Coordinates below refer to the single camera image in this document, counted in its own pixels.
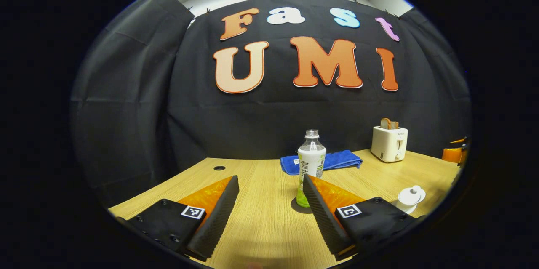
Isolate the clear water bottle green tea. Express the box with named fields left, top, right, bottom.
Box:
left=296, top=129, right=327, bottom=208

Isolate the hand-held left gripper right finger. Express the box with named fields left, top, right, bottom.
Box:
left=302, top=174, right=422, bottom=261

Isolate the blue towel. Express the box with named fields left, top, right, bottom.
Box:
left=280, top=149, right=363, bottom=176

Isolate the black backdrop cloth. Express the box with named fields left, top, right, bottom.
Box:
left=70, top=0, right=472, bottom=210

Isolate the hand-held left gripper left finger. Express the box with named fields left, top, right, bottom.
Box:
left=116, top=175, right=240, bottom=262

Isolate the white toaster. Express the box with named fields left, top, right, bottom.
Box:
left=371, top=126, right=409, bottom=163

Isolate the white teacup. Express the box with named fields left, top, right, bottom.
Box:
left=393, top=199, right=422, bottom=215

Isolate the dark round coaster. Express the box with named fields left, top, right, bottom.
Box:
left=290, top=197, right=315, bottom=214

